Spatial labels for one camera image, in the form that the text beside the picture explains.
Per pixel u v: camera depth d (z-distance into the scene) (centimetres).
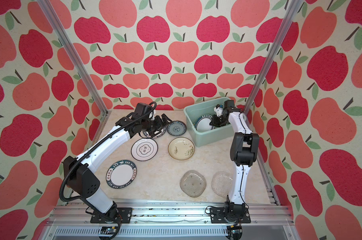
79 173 43
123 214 76
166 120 75
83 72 96
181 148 100
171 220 73
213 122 89
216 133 87
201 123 105
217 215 73
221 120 87
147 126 68
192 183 86
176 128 111
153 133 71
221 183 85
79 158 46
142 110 62
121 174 86
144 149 99
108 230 72
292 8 70
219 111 93
